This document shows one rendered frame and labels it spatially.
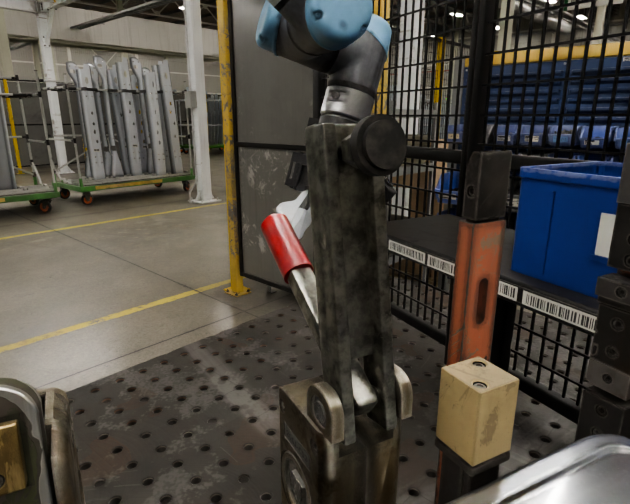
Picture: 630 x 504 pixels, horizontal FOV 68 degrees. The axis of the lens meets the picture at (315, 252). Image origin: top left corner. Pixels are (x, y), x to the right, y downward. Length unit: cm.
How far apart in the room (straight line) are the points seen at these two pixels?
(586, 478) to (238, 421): 64
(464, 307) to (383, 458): 11
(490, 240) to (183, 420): 71
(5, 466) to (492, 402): 25
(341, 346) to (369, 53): 54
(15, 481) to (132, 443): 65
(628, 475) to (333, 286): 23
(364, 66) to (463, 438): 54
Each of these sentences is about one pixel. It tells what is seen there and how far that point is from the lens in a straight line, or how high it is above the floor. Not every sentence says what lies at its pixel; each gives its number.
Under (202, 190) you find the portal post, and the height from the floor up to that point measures 18.
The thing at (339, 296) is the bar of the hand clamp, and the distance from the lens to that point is 25.
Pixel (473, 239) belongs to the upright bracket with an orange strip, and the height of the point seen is 114.
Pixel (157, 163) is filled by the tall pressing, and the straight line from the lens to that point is 809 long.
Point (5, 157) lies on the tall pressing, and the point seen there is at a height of 71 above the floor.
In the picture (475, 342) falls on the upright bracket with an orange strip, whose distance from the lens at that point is 35.
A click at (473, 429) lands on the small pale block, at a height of 104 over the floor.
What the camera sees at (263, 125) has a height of 117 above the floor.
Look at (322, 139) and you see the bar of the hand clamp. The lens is 24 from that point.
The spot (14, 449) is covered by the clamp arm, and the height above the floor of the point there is 109.
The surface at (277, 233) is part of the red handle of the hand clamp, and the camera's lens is 34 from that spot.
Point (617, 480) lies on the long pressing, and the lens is 38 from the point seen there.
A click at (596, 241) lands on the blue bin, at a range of 58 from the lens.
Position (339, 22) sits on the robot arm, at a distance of 56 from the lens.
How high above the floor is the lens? 122
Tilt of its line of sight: 16 degrees down
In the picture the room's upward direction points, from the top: straight up
